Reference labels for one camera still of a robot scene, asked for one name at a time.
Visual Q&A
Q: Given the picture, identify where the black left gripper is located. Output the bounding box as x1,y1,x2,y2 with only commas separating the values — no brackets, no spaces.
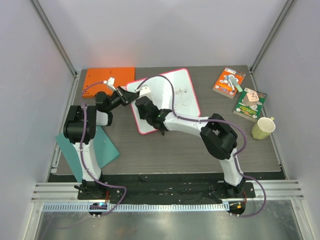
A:
106,87,141,113

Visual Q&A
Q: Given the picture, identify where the pink framed whiteboard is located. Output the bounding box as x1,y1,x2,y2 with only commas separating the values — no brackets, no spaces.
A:
125,68,203,137

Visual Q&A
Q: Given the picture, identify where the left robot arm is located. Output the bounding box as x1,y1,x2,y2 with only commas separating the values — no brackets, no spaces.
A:
63,87,141,200

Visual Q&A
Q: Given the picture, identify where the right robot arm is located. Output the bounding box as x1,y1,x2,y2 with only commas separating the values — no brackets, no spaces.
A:
135,96,245,198

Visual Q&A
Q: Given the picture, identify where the whiteboard marker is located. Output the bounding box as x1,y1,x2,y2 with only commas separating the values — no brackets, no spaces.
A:
227,76,235,92

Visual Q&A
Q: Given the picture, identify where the orange flat box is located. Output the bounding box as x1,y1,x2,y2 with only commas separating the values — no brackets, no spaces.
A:
83,67,136,98

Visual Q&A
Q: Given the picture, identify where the teal paper sheet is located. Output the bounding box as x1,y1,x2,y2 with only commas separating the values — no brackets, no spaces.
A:
55,126,120,183

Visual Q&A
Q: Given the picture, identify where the orange book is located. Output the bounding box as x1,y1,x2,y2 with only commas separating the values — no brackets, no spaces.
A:
212,67,246,99

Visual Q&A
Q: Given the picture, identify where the wooden cube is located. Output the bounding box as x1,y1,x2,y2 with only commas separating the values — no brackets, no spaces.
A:
243,91,260,107

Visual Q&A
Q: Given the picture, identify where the green book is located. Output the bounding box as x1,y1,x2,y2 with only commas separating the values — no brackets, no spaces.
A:
233,87,267,122

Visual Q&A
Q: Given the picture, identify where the yellow green paper cup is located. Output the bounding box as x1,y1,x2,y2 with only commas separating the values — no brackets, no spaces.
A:
251,117,276,140

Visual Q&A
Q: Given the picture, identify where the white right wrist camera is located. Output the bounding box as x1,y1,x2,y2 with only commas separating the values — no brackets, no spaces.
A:
136,85,152,100

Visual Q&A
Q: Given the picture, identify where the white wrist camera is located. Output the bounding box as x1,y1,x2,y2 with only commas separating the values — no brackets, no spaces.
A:
103,77,116,92
136,85,152,100

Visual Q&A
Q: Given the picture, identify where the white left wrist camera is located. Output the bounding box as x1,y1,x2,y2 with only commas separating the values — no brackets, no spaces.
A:
103,77,116,92

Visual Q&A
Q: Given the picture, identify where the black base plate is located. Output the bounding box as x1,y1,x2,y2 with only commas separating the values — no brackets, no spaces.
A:
74,173,256,205

